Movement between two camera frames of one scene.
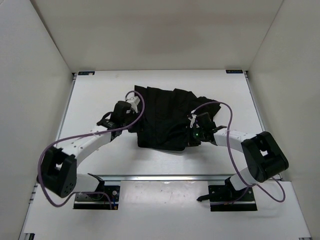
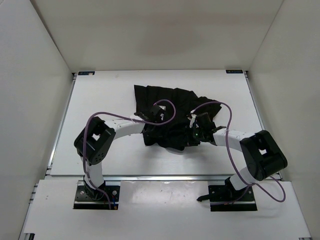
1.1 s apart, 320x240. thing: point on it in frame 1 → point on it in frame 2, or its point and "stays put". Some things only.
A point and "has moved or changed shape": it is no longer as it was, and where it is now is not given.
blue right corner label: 234,71 stays put
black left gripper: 133,112 → 159,121
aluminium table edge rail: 164,176 stays put
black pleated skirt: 165,123 has moved or changed shape
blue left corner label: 86,73 stays put
